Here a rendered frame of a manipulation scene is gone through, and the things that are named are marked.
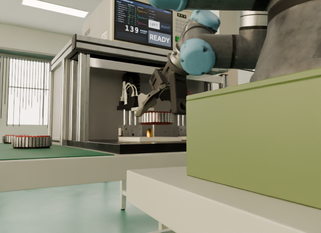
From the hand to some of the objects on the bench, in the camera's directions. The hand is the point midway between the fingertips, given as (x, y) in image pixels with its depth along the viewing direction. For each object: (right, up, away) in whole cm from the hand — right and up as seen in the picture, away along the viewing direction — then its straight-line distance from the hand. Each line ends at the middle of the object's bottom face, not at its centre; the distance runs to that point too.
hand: (155, 118), depth 88 cm
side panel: (-40, -11, +26) cm, 49 cm away
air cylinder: (-10, -8, +15) cm, 19 cm away
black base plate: (+8, -10, +10) cm, 16 cm away
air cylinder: (+11, -9, +28) cm, 31 cm away
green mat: (-59, -9, -6) cm, 60 cm away
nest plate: (-2, -7, +2) cm, 8 cm away
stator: (-38, -9, -3) cm, 39 cm away
